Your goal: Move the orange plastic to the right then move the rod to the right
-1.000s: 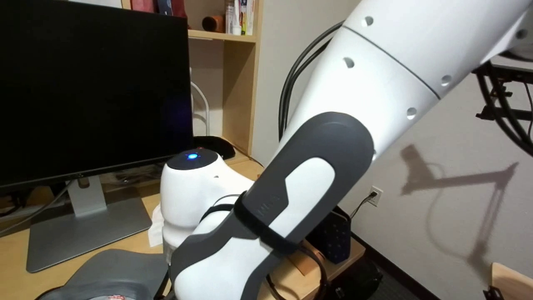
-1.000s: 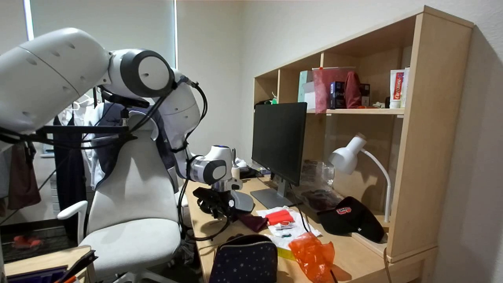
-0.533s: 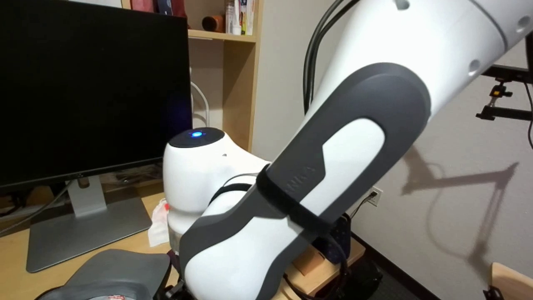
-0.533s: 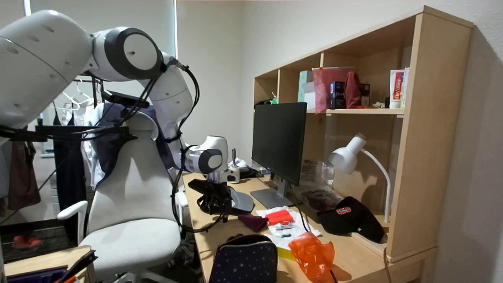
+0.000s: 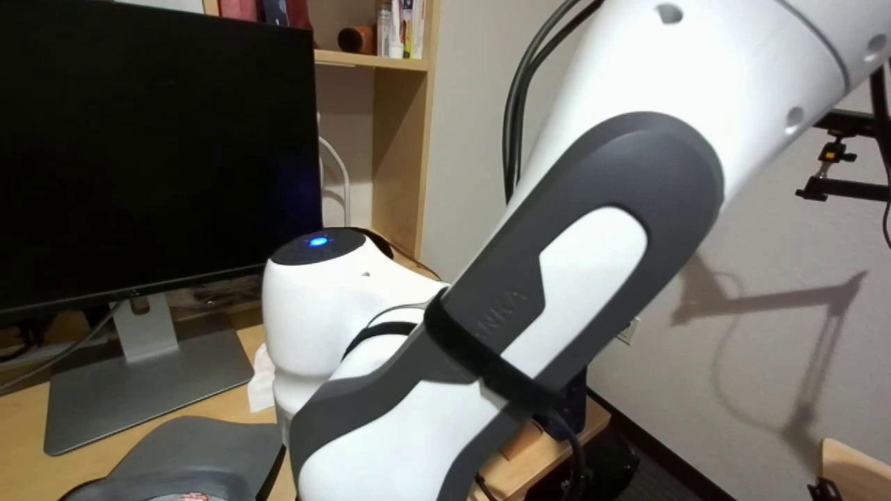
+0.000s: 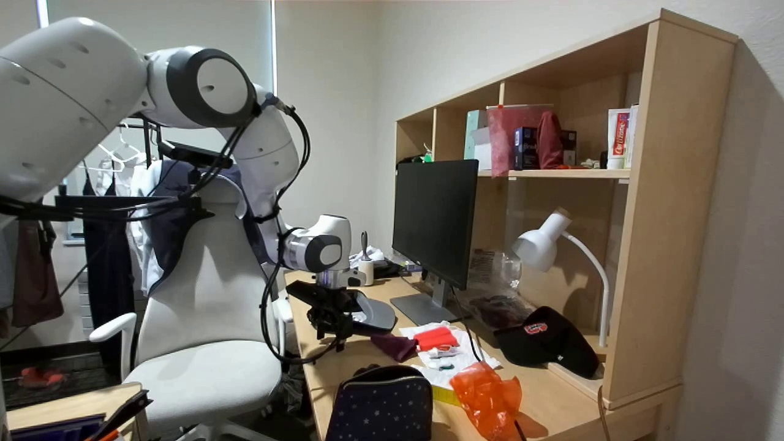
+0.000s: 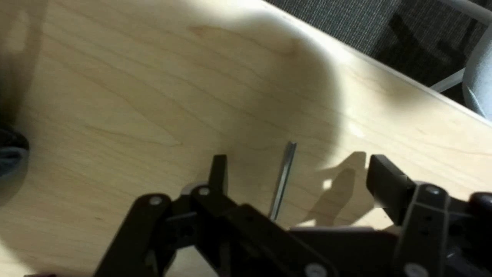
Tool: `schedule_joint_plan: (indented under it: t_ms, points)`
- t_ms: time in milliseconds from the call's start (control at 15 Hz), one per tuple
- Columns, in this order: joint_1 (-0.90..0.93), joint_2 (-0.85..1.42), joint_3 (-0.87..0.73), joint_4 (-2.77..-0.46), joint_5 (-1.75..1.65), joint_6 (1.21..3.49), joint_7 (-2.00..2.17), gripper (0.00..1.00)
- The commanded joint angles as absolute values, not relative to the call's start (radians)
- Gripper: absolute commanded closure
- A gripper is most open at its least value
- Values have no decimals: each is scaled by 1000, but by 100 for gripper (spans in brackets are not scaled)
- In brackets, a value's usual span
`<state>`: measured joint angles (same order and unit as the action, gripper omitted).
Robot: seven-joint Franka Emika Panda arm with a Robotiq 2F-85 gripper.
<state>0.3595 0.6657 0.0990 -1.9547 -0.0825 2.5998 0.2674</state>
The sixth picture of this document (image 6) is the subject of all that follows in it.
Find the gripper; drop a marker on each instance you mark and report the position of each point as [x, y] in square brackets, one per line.
[331, 312]

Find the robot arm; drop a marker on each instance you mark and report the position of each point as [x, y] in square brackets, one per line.
[67, 92]

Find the red rod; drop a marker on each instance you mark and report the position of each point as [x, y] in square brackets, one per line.
[436, 338]

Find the grey round pad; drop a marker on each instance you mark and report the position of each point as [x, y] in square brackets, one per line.
[378, 313]

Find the maroon cloth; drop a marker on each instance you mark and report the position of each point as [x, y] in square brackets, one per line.
[395, 346]

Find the white cup with dark tool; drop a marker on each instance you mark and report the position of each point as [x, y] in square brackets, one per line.
[365, 269]

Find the navy star-patterned bag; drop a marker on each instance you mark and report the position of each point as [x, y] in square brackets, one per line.
[380, 407]

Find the crumpled white tissue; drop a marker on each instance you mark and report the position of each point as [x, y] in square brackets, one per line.
[369, 253]

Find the small white and red packet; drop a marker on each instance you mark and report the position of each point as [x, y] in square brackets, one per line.
[442, 352]

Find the white office chair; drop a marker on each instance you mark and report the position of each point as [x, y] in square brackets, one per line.
[208, 367]

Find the yellow sticky note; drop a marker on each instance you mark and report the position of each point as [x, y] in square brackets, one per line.
[446, 396]

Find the white paper sheet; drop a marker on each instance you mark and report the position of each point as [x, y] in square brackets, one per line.
[465, 361]

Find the black computer monitor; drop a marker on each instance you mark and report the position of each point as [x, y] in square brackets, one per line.
[435, 220]

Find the orange plastic bag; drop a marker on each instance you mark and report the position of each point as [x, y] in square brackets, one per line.
[487, 398]

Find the clear plastic bag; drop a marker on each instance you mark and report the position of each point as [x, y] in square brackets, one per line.
[493, 269]

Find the navy and white garment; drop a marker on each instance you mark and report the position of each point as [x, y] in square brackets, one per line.
[168, 226]

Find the black cap with red patch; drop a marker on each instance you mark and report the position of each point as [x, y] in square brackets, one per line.
[545, 340]

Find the white desk lamp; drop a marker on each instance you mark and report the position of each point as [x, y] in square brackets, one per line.
[539, 245]

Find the black hanging garment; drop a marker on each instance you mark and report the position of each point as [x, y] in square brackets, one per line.
[107, 269]

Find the white box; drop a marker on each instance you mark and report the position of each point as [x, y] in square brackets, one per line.
[482, 147]

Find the teal box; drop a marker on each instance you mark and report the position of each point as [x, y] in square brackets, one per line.
[471, 131]

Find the red translucent bag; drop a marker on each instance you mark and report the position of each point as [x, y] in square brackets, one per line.
[502, 138]

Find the dark blue box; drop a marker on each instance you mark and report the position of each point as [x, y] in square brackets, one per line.
[525, 148]

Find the wooden side table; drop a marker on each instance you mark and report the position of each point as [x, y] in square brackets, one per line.
[67, 407]

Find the clothes rack with hangers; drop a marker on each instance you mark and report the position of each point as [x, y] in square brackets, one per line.
[125, 153]

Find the maroon pouch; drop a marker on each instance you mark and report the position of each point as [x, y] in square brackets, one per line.
[549, 141]

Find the brown hanging garment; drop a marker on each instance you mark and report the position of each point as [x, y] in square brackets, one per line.
[33, 275]

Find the small black box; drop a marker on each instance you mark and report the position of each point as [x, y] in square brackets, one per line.
[569, 147]

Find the white and red toothpaste tube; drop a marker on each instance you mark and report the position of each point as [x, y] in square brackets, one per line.
[618, 138]

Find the wooden desk hutch shelf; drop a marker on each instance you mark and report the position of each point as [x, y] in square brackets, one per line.
[667, 214]

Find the tall white carton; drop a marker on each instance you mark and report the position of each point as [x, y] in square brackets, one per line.
[633, 135]

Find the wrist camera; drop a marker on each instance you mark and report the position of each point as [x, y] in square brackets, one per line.
[301, 293]

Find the camera on mount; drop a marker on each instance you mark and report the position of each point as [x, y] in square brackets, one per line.
[196, 155]

